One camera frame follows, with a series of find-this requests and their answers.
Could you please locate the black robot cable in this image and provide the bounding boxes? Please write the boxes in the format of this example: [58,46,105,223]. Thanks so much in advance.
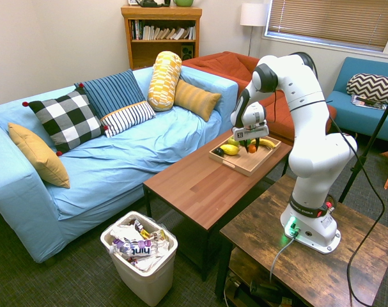
[289,51,387,307]

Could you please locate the light blue sofa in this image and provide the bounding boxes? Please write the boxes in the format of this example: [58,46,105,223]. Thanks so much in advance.
[0,65,240,264]

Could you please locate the blue striped pillow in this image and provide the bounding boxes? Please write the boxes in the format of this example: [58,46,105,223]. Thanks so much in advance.
[74,68,147,120]

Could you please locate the wooden bookshelf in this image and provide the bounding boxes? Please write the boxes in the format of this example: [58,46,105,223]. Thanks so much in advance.
[120,4,203,71]

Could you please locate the yellow patterned bolster pillow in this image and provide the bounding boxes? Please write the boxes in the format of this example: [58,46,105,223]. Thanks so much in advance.
[146,51,183,113]

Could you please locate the black white chevron pillow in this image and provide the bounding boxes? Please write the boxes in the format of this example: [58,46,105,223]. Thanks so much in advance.
[346,72,388,107]

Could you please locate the black camera stand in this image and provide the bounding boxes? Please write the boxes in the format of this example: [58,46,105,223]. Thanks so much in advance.
[338,85,388,204]

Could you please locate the hint plastic bottle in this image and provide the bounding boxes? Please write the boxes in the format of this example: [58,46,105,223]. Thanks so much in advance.
[109,239,160,258]

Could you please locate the wooden serving tray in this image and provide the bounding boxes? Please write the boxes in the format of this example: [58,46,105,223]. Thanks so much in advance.
[208,136,283,178]

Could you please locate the white shade floor lamp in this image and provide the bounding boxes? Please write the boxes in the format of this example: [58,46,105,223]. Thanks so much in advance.
[239,3,268,58]

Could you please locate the yellow lemon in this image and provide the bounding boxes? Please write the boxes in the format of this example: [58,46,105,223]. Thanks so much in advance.
[219,144,240,157]

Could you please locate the white navy striped pillow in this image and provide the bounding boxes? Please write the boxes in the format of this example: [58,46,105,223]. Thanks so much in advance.
[100,100,157,139]

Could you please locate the mustard striped pillow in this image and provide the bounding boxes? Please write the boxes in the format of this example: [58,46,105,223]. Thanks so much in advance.
[173,79,222,123]

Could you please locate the orange sofa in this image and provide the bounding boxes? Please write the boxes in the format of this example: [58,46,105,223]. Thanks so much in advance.
[182,51,338,145]

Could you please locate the plain mustard pillow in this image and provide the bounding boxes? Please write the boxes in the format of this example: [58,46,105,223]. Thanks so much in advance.
[7,122,71,189]

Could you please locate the black white checkered pillow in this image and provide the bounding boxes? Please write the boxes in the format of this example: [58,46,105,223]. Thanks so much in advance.
[22,83,109,157]

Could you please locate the grey power cable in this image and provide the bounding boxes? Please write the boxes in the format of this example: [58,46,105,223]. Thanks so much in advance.
[269,234,297,285]

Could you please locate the black equipment under table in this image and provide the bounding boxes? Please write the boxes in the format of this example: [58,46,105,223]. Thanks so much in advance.
[248,279,294,305]

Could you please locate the wooden window blinds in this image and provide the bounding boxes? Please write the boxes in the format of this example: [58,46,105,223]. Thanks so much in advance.
[265,0,388,54]

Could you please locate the teal sofa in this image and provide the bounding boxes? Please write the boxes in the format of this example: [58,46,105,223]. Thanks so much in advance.
[325,56,388,145]

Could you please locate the yellow banana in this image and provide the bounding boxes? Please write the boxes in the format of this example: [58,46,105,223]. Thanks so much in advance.
[249,138,277,150]

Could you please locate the magazine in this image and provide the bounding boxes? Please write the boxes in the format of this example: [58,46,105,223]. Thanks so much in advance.
[350,94,388,111]

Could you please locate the rustic wooden robot stand table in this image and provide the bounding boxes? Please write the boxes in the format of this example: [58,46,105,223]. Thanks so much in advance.
[213,175,388,307]

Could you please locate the black speaker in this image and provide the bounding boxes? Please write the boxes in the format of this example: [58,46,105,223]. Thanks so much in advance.
[180,44,195,61]

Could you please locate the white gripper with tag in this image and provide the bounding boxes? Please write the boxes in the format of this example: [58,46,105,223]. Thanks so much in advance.
[231,121,270,155]

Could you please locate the row of books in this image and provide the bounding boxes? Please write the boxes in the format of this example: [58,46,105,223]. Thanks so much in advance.
[130,19,197,41]

